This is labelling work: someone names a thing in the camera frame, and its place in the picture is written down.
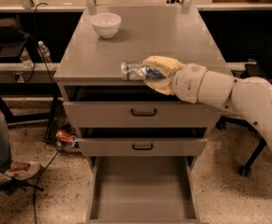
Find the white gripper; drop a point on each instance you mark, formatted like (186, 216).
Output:
(188, 82)

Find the silver redbull can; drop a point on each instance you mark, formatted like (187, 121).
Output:
(139, 71)

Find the grey drawer cabinet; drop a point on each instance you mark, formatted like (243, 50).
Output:
(90, 70)

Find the grey top drawer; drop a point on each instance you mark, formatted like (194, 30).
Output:
(117, 115)

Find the grey drawer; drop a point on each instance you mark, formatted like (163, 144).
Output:
(142, 190)
(117, 115)
(122, 147)

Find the grey middle drawer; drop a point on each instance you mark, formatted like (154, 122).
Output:
(122, 147)

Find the grey bottom drawer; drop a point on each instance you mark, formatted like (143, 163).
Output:
(142, 190)

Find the white ceramic bowl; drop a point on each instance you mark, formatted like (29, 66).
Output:
(106, 24)

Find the black office chair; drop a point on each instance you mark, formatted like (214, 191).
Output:
(254, 153)

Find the clear water bottle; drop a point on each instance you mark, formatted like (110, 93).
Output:
(44, 52)

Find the clear plastic cup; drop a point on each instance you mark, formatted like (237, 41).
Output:
(26, 59)

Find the white red sneaker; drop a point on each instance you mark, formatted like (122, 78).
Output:
(20, 171)

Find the black top drawer handle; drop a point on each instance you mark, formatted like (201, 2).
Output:
(143, 113)

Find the black drawer handle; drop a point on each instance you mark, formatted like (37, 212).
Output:
(142, 147)
(143, 113)

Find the black middle drawer handle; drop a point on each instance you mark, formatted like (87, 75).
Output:
(142, 147)

